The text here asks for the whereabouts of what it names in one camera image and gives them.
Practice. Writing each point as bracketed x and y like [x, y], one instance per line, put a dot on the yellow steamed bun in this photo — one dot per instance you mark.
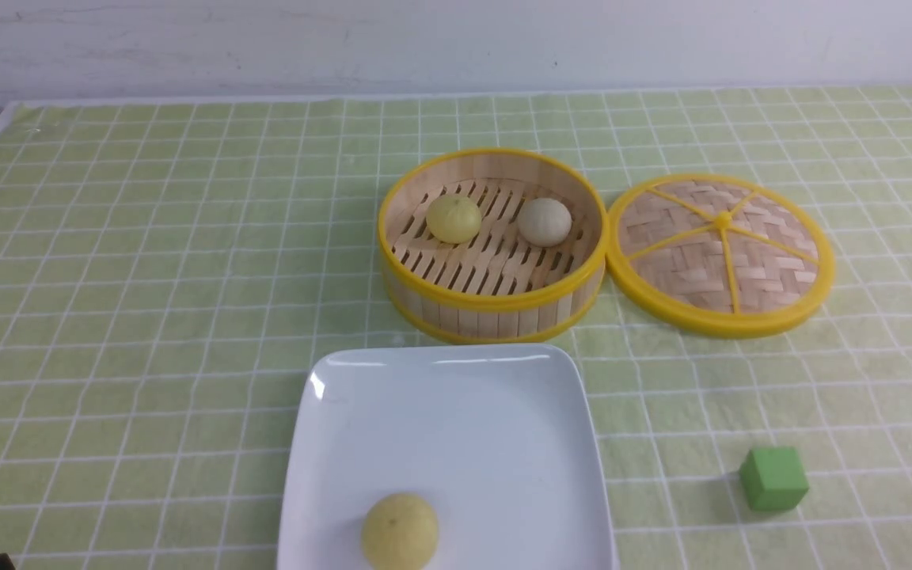
[453, 218]

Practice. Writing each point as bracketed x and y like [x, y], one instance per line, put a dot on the beige steamed bun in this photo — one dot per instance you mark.
[544, 222]

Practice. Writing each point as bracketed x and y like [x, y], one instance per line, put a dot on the yellow bun on plate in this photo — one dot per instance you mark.
[401, 531]

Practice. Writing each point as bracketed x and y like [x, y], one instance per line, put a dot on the white square plate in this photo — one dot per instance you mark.
[498, 439]

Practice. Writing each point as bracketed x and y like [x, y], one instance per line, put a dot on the green checkered tablecloth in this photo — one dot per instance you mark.
[170, 272]

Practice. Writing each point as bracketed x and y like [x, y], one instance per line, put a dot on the yellow bamboo steamer basket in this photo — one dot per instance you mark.
[497, 287]

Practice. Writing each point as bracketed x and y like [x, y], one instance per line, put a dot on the green cube block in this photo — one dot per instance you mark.
[773, 478]

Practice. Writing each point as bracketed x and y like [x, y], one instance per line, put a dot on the yellow bamboo steamer lid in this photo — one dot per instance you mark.
[718, 256]

